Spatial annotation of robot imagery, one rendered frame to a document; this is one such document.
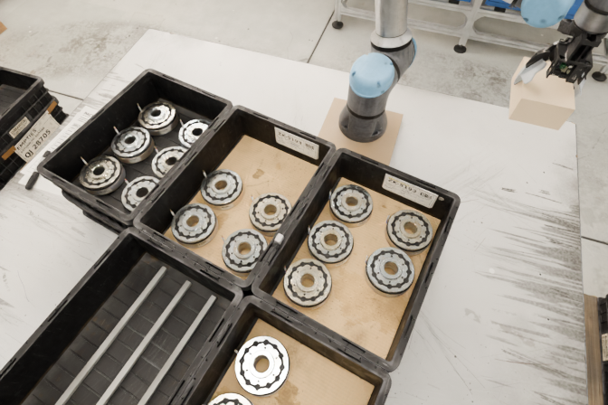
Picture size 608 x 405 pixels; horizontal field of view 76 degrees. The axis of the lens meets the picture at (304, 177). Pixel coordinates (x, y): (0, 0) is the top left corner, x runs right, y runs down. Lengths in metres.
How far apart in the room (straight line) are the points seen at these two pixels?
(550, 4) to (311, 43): 2.05
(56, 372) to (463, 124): 1.25
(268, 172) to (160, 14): 2.33
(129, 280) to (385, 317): 0.56
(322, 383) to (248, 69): 1.07
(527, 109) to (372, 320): 0.64
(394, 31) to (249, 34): 1.81
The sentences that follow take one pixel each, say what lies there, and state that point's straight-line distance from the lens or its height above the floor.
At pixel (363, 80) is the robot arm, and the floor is 0.95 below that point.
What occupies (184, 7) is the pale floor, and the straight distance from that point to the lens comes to 3.22.
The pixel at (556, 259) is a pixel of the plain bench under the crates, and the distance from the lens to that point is 1.21.
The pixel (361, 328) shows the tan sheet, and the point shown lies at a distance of 0.86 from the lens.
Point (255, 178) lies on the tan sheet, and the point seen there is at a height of 0.83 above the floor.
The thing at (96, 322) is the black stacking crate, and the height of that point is 0.83.
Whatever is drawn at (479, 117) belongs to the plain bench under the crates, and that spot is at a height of 0.70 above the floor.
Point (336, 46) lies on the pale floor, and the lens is 2.71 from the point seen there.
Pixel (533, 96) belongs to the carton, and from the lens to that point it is 1.11.
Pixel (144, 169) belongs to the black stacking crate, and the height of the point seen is 0.83.
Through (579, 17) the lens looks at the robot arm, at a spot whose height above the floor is 1.17.
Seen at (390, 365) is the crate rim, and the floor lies 0.93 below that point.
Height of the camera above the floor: 1.66
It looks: 56 degrees down
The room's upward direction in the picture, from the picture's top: 2 degrees counter-clockwise
